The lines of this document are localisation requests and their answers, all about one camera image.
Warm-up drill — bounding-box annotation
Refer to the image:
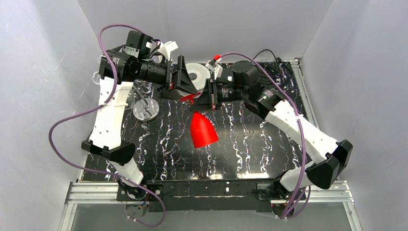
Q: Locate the purple cable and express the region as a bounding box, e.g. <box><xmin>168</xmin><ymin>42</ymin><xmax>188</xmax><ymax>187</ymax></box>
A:
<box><xmin>48</xmin><ymin>24</ymin><xmax>166</xmax><ymax>228</ymax></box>
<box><xmin>220</xmin><ymin>51</ymin><xmax>311</xmax><ymax>220</ymax></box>

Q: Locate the chrome wine glass rack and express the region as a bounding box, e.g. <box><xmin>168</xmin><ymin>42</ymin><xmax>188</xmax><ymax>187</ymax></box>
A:
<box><xmin>132</xmin><ymin>83</ymin><xmax>160</xmax><ymax>122</ymax></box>

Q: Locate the white filament spool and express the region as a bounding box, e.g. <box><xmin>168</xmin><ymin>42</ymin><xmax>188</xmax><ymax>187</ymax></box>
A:
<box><xmin>186</xmin><ymin>63</ymin><xmax>211</xmax><ymax>94</ymax></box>

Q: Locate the red wine glass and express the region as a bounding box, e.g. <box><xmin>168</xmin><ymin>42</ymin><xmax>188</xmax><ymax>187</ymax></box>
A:
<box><xmin>190</xmin><ymin>112</ymin><xmax>219</xmax><ymax>149</ymax></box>

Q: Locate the clear wine glass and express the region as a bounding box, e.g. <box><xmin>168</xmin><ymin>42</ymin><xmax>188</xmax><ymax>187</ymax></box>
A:
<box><xmin>91</xmin><ymin>71</ymin><xmax>101</xmax><ymax>85</ymax></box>

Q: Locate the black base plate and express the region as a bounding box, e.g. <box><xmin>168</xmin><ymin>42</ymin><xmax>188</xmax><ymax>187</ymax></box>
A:
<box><xmin>117</xmin><ymin>179</ymin><xmax>291</xmax><ymax>212</ymax></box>

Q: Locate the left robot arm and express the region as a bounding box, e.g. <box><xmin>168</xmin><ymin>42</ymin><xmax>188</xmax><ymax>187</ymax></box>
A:
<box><xmin>81</xmin><ymin>30</ymin><xmax>198</xmax><ymax>188</ymax></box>

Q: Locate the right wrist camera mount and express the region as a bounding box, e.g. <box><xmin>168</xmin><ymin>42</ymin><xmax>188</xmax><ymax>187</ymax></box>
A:
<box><xmin>205</xmin><ymin>54</ymin><xmax>223</xmax><ymax>79</ymax></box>

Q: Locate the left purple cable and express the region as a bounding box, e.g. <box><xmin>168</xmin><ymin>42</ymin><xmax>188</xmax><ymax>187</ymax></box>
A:
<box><xmin>48</xmin><ymin>24</ymin><xmax>166</xmax><ymax>228</ymax></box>

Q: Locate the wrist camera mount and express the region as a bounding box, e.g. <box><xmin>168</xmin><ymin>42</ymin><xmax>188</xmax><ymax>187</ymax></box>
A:
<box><xmin>205</xmin><ymin>54</ymin><xmax>223</xmax><ymax>79</ymax></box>
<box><xmin>154</xmin><ymin>41</ymin><xmax>178</xmax><ymax>62</ymax></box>

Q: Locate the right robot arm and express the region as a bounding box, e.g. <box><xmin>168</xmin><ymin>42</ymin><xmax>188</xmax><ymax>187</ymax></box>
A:
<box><xmin>191</xmin><ymin>61</ymin><xmax>353</xmax><ymax>198</ymax></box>

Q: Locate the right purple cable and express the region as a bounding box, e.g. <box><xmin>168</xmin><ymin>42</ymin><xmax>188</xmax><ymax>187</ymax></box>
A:
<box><xmin>220</xmin><ymin>51</ymin><xmax>311</xmax><ymax>220</ymax></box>

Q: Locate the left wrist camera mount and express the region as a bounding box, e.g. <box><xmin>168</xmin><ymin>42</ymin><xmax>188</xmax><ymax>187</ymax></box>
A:
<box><xmin>154</xmin><ymin>41</ymin><xmax>178</xmax><ymax>62</ymax></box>

